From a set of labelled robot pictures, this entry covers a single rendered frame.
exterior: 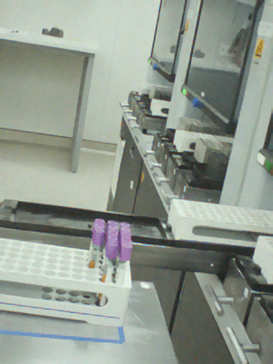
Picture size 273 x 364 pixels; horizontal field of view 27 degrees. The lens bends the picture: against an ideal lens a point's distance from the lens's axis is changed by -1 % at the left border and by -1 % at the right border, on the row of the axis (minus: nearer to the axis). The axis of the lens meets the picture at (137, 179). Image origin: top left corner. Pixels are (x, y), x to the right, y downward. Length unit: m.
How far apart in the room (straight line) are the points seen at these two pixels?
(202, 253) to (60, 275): 0.42
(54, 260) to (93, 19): 3.83
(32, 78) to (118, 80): 0.68
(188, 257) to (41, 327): 0.44
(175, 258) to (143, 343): 0.38
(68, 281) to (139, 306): 0.14
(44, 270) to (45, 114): 3.92
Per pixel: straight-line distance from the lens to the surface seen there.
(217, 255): 1.15
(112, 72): 4.62
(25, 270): 0.79
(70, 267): 0.80
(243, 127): 1.43
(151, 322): 0.83
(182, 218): 1.12
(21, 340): 0.75
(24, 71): 4.61
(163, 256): 1.12
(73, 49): 3.88
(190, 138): 1.82
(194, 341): 1.32
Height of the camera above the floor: 1.25
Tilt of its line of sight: 17 degrees down
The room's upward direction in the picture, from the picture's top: 11 degrees clockwise
